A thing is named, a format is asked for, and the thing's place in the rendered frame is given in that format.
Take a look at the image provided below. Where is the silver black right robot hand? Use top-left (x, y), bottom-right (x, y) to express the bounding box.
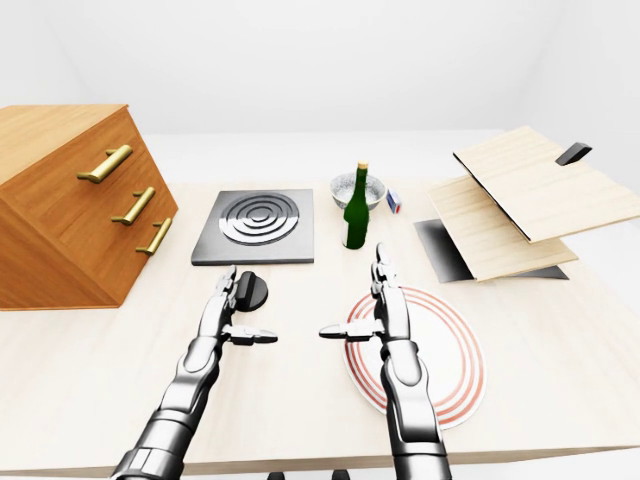
top-left (318, 242), bottom-right (415, 347)

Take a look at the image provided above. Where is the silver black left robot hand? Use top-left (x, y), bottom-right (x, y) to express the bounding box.
top-left (196, 265), bottom-right (280, 350)

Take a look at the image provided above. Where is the round black stove knob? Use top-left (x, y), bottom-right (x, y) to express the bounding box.
top-left (233, 270), bottom-right (270, 314)

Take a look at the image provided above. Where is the flat dark stove plate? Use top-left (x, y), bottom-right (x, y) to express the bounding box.
top-left (190, 188), bottom-right (316, 267)

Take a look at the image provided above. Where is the white plate with red rings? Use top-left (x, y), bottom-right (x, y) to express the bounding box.
top-left (341, 285), bottom-right (488, 431)

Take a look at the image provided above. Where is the green glass bottle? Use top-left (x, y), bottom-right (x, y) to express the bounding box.
top-left (342, 159), bottom-right (373, 251)

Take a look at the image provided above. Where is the plain pale wood board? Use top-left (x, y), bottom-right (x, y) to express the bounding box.
top-left (426, 174), bottom-right (580, 283)

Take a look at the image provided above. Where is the small wooden drawer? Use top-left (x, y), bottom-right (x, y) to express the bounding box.
top-left (57, 183), bottom-right (180, 269)

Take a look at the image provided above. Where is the grey patterned bowl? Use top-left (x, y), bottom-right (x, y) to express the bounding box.
top-left (328, 170), bottom-right (388, 212)

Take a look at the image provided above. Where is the medium wooden drawer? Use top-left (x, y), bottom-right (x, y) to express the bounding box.
top-left (47, 148), bottom-right (170, 251)

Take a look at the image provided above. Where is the wooden cabinet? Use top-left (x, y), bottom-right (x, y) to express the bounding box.
top-left (0, 103), bottom-right (180, 312)

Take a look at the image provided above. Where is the large wooden drawer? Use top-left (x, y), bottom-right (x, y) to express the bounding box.
top-left (0, 106), bottom-right (154, 224)

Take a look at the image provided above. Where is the short brass drawer handle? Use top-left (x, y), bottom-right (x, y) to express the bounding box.
top-left (135, 217), bottom-right (174, 258)

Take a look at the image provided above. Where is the medium brass drawer handle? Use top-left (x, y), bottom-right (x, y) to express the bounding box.
top-left (110, 186), bottom-right (157, 227)

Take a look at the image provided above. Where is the long brass drawer handle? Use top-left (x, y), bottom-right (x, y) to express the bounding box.
top-left (76, 144), bottom-right (135, 185)

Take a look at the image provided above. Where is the black handle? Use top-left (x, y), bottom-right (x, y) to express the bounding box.
top-left (554, 141), bottom-right (594, 168)

